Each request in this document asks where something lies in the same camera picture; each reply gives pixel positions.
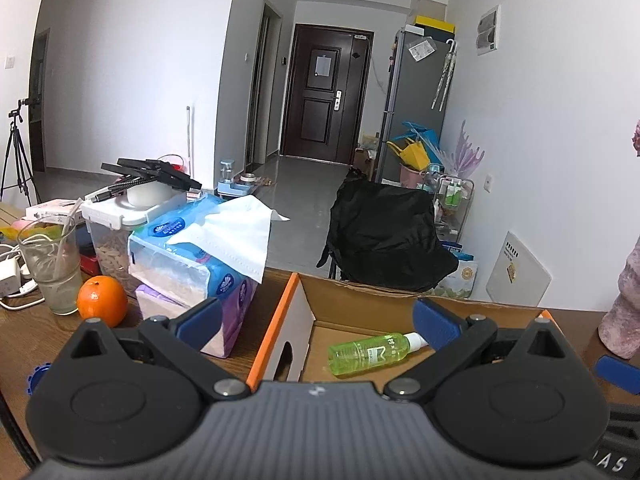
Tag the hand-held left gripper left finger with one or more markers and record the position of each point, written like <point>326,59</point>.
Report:
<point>197,325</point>

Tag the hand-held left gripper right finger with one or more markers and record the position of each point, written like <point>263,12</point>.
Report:
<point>440,327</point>

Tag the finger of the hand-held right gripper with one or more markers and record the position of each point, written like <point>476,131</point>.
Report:
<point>620,372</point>

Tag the orange-edged cardboard box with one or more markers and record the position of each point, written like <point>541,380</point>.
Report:
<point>400,305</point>

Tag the green spray bottle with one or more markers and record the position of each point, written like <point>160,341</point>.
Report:
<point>370,355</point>

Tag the purple tissue pack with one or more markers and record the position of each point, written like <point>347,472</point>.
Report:
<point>225,325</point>

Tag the white pet food bag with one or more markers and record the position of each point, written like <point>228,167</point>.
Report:
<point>460,275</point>

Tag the pink textured vase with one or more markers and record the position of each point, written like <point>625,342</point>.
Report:
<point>625,310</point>

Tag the blue tissue pack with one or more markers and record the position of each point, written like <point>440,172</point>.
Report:
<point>170,265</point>

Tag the white flat board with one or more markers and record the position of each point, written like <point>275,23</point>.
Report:
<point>517,270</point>

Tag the orange fruit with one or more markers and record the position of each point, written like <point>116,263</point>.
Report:
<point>102,302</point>

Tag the black backpack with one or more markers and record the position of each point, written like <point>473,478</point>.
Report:
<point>390,235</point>

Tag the white-lidded food container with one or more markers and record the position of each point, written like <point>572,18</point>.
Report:
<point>107,250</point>

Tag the red small box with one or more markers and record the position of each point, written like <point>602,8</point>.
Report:
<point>88,264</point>

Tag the metal storage cart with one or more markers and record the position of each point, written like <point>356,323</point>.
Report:
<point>452,200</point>

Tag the white round dome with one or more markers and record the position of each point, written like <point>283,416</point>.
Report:
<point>147,195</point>

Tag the blue pet water dispenser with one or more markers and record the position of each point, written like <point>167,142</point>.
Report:
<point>230,180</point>

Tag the pet food bowl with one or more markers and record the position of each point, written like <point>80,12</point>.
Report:
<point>248,178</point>

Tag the pink bucket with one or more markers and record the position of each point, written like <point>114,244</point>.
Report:
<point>411,175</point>

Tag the clear drinking glass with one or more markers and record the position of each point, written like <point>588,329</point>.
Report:
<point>50,275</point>

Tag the black folding stand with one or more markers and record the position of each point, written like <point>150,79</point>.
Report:
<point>155,170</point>

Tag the clear drinking straw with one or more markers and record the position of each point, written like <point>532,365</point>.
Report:
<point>70,225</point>

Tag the blue bottle cap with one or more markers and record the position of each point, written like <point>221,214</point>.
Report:
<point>36,377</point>

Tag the yellow plastic stool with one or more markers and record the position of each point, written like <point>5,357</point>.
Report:
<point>412,155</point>

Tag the pink flat box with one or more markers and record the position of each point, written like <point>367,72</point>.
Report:
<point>52,209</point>

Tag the small brown cardboard box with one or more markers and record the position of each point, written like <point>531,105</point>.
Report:
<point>365,157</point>

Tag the blue plastic stool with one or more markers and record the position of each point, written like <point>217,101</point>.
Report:
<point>422,135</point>

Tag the white power adapter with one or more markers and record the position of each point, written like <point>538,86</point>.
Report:
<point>10,277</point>

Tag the grey refrigerator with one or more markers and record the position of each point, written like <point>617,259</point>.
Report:
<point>415,100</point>

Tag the dried pink rose bouquet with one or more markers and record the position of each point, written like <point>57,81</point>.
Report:
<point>636,137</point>

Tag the black tripod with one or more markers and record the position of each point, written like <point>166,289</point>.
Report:
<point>17,160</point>

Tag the dark brown door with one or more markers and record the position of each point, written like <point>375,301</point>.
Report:
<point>325,110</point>

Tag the clear folded umbrella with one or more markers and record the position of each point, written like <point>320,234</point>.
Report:
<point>445,75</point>

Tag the paper sheet on refrigerator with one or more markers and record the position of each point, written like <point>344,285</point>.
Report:
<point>421,49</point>

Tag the white electrical panel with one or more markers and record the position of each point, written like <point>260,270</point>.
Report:
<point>487,30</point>

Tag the yellow flat box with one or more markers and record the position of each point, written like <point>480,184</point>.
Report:
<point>434,23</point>

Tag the white wall outlet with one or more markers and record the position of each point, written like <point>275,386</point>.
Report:
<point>488,182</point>

